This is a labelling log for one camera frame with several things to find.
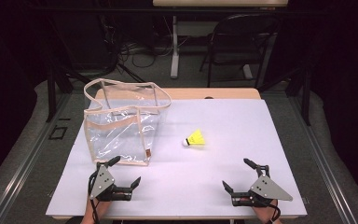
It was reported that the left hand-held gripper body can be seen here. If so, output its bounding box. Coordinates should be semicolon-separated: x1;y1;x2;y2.
88;161;134;202

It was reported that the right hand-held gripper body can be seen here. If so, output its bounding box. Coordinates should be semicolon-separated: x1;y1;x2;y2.
230;164;294;207

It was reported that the transparent bag with beige trim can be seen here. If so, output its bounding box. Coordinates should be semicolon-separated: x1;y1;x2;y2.
83;77;172;167

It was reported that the yellow shuttlecock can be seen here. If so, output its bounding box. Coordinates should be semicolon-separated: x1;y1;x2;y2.
182;129;206;147

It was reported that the person's right hand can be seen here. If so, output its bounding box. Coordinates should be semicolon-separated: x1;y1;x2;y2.
251;199;280;221

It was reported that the person's left hand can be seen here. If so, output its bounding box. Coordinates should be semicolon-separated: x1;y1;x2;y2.
85;197;114;219

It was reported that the white table board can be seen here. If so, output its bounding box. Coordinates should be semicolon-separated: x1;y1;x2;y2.
45;98;308;217

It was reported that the wooden table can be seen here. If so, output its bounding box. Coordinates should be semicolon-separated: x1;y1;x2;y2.
94;87;262;101

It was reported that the black stand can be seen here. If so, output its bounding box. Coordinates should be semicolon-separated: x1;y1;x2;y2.
44;60;91;123
256;65;312;127

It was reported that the black folding chair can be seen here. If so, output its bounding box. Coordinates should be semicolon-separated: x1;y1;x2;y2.
199;13;282;89

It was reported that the white desk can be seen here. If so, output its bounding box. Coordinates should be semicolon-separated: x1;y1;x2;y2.
152;0;289;80

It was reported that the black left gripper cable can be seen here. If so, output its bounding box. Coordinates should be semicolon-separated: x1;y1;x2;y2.
87;172;103;224

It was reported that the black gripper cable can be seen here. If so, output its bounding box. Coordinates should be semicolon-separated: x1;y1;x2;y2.
260;199;282;224
87;172;103;224

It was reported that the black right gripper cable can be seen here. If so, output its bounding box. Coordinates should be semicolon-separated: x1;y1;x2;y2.
260;199;282;224

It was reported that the bundle of floor cables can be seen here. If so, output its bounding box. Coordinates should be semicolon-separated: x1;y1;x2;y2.
103;15;187;69

